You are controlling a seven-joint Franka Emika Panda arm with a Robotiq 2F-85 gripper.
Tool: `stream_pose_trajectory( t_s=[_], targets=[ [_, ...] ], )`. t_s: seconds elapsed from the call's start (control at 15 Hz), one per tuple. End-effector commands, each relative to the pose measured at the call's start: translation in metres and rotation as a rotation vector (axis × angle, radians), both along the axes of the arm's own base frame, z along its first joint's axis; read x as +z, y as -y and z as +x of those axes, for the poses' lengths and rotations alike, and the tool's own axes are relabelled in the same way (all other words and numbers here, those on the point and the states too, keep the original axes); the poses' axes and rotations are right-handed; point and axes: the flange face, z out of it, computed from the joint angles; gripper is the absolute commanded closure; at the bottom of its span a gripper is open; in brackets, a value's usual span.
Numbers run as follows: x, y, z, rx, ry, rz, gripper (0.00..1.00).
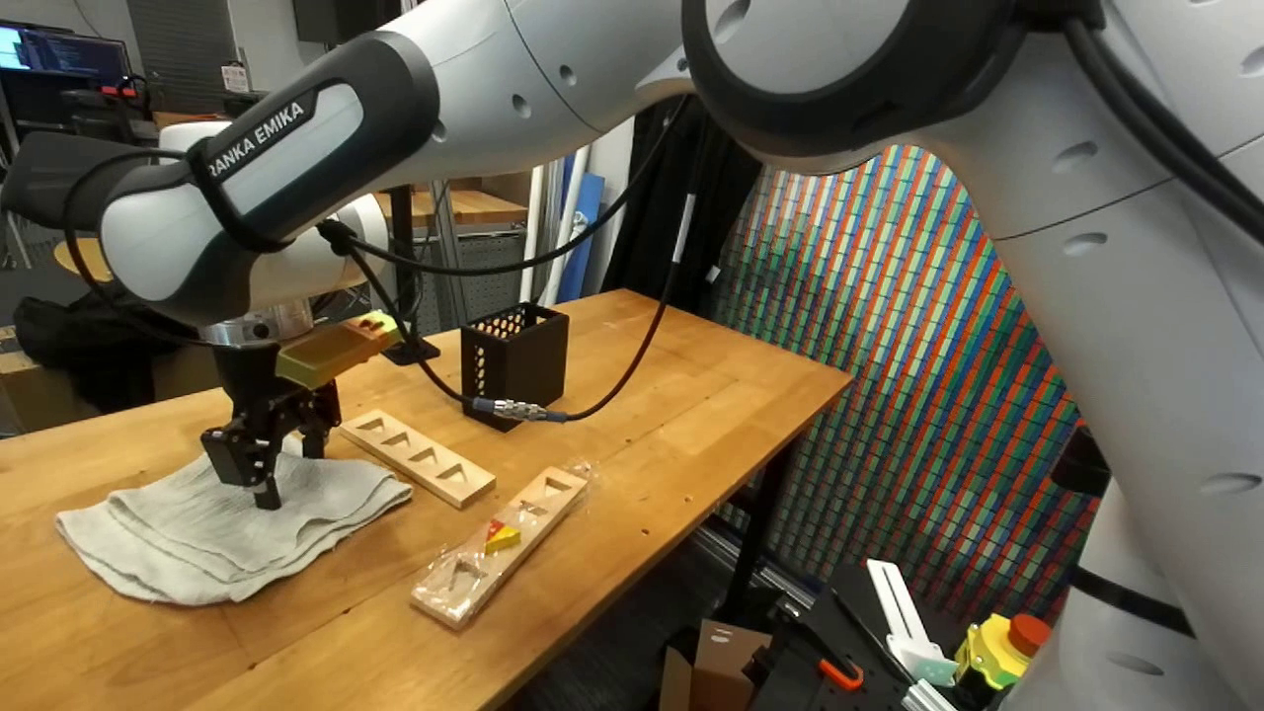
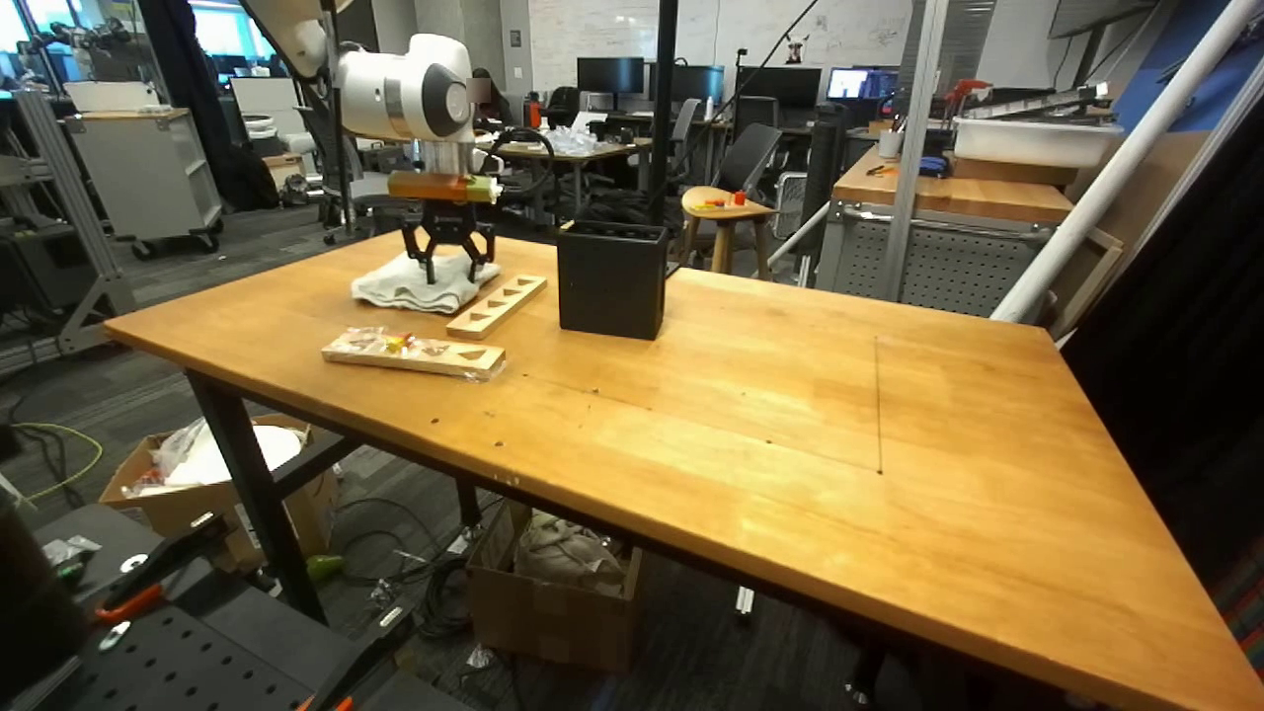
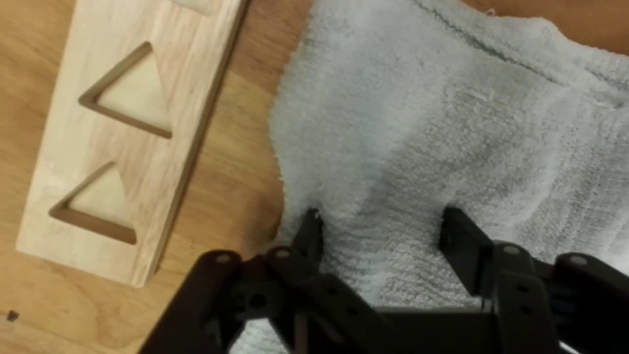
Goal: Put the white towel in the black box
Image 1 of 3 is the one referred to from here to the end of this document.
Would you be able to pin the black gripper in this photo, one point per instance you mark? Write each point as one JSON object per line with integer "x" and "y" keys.
{"x": 265, "y": 410}

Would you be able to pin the white towel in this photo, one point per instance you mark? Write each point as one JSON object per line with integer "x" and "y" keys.
{"x": 193, "y": 540}

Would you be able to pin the black perforated box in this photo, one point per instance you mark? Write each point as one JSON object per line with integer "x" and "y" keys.
{"x": 517, "y": 355}

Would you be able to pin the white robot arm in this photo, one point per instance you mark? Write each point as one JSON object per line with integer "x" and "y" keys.
{"x": 1113, "y": 147}

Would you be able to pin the wooden puzzle board empty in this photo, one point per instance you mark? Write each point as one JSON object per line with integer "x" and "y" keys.
{"x": 415, "y": 455}

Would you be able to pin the wooden puzzle board with pieces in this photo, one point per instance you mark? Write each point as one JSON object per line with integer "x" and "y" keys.
{"x": 459, "y": 584}

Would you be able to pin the computer monitor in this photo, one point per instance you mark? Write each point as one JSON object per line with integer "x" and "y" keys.
{"x": 60, "y": 52}

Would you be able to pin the colourful striped panel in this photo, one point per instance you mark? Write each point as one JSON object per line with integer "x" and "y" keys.
{"x": 945, "y": 446}

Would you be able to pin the yellow red emergency stop button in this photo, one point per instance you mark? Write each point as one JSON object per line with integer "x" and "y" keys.
{"x": 1002, "y": 650}

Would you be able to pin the wrist camera yellow mount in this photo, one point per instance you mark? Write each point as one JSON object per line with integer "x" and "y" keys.
{"x": 335, "y": 350}

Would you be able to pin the black camera stand pole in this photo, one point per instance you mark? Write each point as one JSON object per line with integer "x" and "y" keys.
{"x": 401, "y": 243}

